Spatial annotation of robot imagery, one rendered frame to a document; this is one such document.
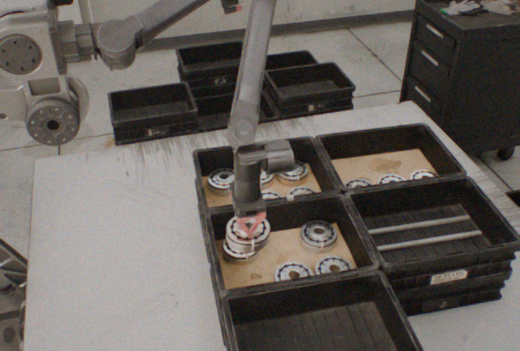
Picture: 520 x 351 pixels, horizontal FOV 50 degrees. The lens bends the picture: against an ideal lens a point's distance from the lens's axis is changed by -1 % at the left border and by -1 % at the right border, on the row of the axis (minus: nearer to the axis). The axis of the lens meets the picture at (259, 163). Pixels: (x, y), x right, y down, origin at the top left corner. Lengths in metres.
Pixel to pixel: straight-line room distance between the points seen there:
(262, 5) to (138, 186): 0.95
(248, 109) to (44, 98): 0.63
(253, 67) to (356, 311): 0.65
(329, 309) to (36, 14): 0.96
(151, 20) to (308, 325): 0.80
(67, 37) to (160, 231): 0.81
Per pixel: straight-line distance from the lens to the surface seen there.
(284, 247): 1.59
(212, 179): 1.77
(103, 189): 2.06
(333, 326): 1.43
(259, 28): 1.30
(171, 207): 1.93
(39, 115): 1.61
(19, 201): 3.27
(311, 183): 1.81
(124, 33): 1.24
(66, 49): 1.26
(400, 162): 1.95
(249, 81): 1.24
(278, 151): 1.21
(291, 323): 1.42
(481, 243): 1.72
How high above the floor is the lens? 1.96
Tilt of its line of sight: 37 degrees down
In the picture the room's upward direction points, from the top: straight up
